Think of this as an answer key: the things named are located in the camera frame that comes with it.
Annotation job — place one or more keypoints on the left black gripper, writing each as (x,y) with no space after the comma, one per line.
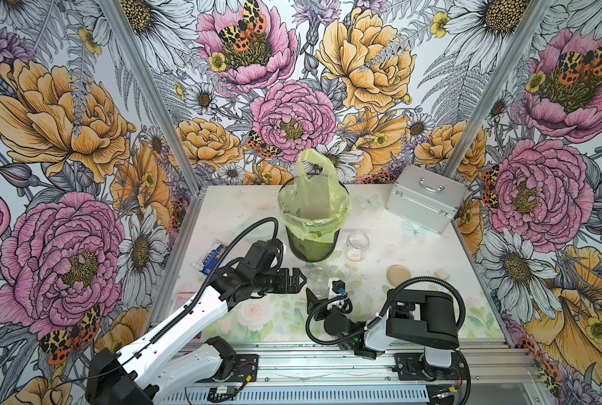
(293,288)

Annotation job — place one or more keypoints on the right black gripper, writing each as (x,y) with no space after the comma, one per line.
(310,305)

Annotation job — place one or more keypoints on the clear plastic rice jar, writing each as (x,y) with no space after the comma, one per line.
(357,244)

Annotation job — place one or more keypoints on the beige jar lid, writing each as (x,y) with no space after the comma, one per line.
(397,274)

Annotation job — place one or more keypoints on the jar with red-brown lid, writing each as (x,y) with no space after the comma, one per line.
(319,281)

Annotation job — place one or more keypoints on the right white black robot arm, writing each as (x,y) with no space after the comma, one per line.
(431,319)

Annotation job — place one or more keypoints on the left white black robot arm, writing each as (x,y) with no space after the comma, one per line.
(151,369)

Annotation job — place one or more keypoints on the floral table mat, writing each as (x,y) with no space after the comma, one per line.
(282,318)

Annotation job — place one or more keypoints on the black mesh trash bin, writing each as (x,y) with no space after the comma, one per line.
(311,252)

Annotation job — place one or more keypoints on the yellow-green plastic bin bag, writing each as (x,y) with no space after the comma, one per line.
(314,205)

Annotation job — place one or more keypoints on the blue packaged item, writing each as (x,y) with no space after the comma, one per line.
(206,262)

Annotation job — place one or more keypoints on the red white cardboard box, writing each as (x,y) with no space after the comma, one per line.
(188,321)

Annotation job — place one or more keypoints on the silver aluminium case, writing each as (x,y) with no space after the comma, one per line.
(426,198)

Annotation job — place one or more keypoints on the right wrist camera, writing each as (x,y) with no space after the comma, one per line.
(337,287)

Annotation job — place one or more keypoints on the aluminium front rail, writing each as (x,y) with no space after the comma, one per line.
(314,375)

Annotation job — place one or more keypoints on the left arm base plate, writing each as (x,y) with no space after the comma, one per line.
(243,365)

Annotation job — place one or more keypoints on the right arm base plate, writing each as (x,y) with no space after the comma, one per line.
(438,366)

